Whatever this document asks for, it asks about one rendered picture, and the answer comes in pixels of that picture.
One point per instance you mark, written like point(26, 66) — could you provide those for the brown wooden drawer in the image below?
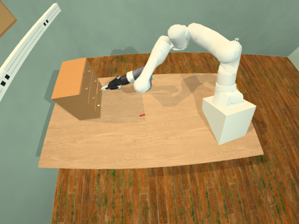
point(87, 71)
point(83, 91)
point(99, 90)
point(97, 105)
point(93, 82)
point(92, 97)

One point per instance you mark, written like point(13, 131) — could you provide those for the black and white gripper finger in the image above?
point(114, 80)
point(112, 86)

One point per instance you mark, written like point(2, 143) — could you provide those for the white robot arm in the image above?
point(226, 95)

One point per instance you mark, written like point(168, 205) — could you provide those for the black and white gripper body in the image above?
point(123, 80)

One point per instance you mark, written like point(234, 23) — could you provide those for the brown wooden chest of drawers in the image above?
point(67, 90)

